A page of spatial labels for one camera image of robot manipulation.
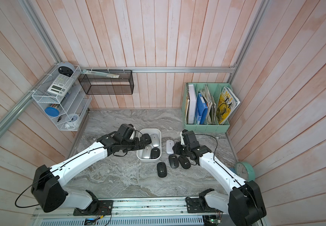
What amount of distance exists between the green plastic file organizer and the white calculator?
731 millimetres

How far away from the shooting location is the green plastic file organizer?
3.10ft

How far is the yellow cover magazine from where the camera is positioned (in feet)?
3.08
